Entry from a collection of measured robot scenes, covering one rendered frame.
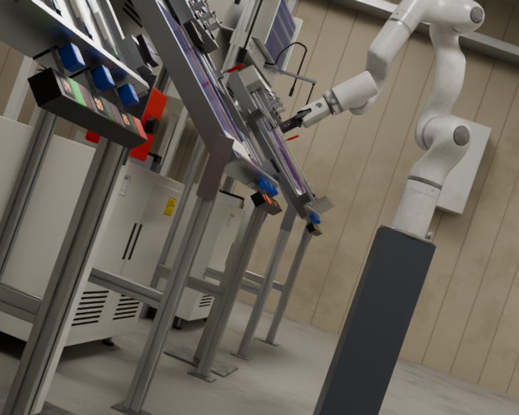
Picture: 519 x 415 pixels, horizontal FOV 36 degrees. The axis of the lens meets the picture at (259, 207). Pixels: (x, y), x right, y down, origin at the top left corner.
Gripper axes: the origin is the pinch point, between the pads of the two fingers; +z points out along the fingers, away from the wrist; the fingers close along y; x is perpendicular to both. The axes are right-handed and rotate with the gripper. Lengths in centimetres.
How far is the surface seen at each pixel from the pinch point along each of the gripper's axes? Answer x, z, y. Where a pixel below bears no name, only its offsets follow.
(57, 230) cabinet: -8, 66, -49
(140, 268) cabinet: -20, 65, 3
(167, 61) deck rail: 20, 19, -49
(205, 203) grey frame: -21, 25, -53
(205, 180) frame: -16, 23, -53
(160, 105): -2, 20, -83
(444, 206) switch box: -27, -62, 335
